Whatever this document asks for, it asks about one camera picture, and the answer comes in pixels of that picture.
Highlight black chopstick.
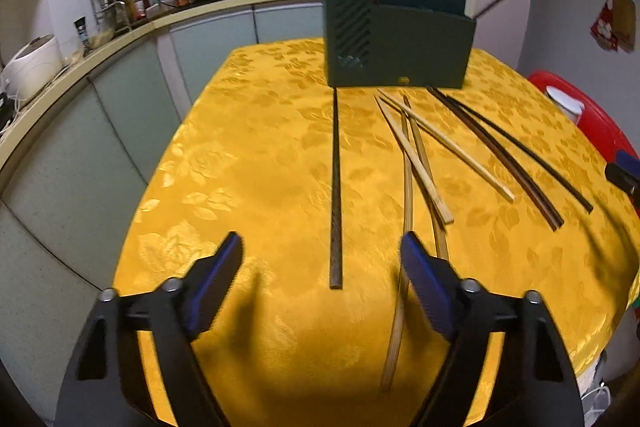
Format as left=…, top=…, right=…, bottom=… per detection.
left=445, top=94, right=594, bottom=214
left=328, top=88, right=345, bottom=291

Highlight yellow floral tablecloth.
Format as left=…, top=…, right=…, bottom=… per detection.
left=112, top=38, right=640, bottom=427

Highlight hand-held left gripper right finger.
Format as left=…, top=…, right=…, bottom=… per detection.
left=399, top=231, right=586, bottom=427

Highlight kitchen counter cabinets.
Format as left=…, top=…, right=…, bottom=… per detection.
left=0, top=0, right=328, bottom=413

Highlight green utensil holder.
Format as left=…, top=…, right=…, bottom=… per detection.
left=321, top=0, right=478, bottom=90

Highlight red hanging decoration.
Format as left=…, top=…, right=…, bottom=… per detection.
left=590, top=0, right=637, bottom=54

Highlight white rice cooker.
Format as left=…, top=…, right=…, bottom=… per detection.
left=1, top=34, right=67, bottom=106

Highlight red plastic stool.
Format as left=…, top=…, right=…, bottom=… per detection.
left=528, top=70, right=640, bottom=168

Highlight dark brown chopstick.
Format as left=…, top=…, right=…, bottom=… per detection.
left=440, top=93, right=565, bottom=228
left=427, top=87, right=558, bottom=233

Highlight light bamboo chopstick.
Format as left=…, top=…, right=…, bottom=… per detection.
left=377, top=89, right=516, bottom=202
left=375, top=96, right=455, bottom=226

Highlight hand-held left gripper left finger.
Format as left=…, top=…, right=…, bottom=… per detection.
left=54, top=231, right=245, bottom=427

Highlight brown bamboo chopstick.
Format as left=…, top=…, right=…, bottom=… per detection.
left=402, top=95, right=450, bottom=260
left=379, top=117, right=415, bottom=393

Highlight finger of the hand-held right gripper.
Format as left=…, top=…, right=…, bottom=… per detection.
left=605, top=151, right=640, bottom=208

